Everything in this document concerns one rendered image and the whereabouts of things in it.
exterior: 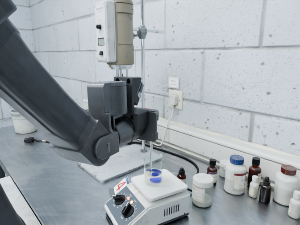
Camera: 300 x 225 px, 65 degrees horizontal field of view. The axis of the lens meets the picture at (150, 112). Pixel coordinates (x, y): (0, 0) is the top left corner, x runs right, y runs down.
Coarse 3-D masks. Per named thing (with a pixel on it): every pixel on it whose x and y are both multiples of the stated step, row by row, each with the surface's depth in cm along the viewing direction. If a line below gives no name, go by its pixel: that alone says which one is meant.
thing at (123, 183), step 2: (122, 180) 77; (124, 180) 77; (120, 182) 77; (122, 182) 76; (124, 182) 76; (126, 182) 75; (118, 184) 77; (120, 184) 76; (122, 184) 75; (124, 184) 75; (126, 184) 74; (116, 186) 77; (118, 186) 76; (120, 186) 76; (122, 186) 75; (124, 186) 74; (116, 188) 76; (118, 188) 75; (120, 188) 74; (116, 190) 75; (118, 190) 74; (116, 192) 74
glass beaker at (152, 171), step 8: (144, 160) 62; (152, 160) 66; (160, 160) 65; (144, 168) 63; (152, 168) 62; (160, 168) 62; (144, 176) 64; (152, 176) 62; (160, 176) 63; (152, 184) 63
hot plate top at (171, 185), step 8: (136, 176) 68; (168, 176) 68; (136, 184) 64; (144, 184) 64; (160, 184) 64; (168, 184) 64; (176, 184) 64; (184, 184) 64; (144, 192) 60; (152, 192) 60; (160, 192) 60; (168, 192) 60; (176, 192) 61; (152, 200) 58
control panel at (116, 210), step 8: (120, 192) 66; (128, 192) 65; (112, 200) 65; (128, 200) 62; (136, 200) 61; (112, 208) 62; (120, 208) 61; (136, 208) 59; (144, 208) 57; (120, 216) 59; (136, 216) 57; (120, 224) 57
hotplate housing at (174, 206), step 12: (132, 192) 64; (180, 192) 63; (144, 204) 59; (156, 204) 59; (168, 204) 60; (180, 204) 62; (108, 216) 64; (144, 216) 57; (156, 216) 59; (168, 216) 61; (180, 216) 63
